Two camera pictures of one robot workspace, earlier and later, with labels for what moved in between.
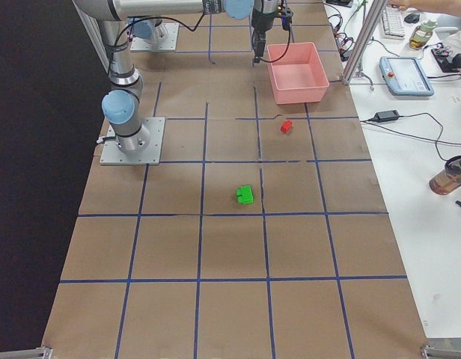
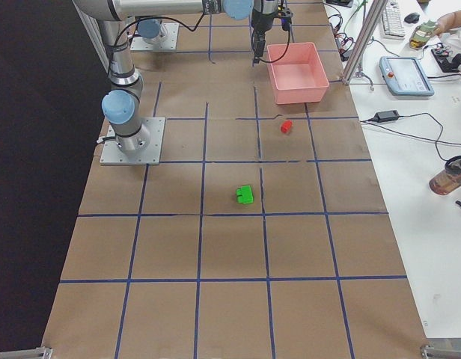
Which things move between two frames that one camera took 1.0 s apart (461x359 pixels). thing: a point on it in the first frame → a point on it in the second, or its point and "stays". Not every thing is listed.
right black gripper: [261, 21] stays
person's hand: [400, 6] → [450, 21]
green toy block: [245, 194] stays
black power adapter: [384, 116] stays
